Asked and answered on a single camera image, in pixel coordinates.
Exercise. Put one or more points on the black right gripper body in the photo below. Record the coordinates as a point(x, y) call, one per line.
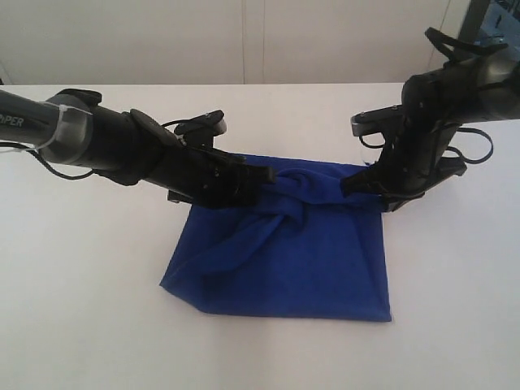
point(416, 159)

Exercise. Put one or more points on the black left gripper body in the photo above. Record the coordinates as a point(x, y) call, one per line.
point(193, 175)

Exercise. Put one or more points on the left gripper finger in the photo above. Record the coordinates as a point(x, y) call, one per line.
point(252, 175)
point(239, 195)

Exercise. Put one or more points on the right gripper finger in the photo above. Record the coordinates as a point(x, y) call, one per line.
point(369, 180)
point(392, 202)

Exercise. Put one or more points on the blue towel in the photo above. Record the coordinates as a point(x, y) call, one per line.
point(304, 251)

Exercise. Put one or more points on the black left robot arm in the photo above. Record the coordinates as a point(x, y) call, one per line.
point(72, 128)

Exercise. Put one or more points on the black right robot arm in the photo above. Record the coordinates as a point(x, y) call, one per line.
point(484, 89)

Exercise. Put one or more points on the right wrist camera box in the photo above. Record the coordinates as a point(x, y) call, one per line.
point(384, 120)

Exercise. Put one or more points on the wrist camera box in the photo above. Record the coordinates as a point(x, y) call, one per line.
point(212, 123)
point(384, 120)

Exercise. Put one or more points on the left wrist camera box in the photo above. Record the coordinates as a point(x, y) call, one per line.
point(212, 123)

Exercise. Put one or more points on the dark window frame post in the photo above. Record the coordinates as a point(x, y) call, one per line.
point(473, 20)

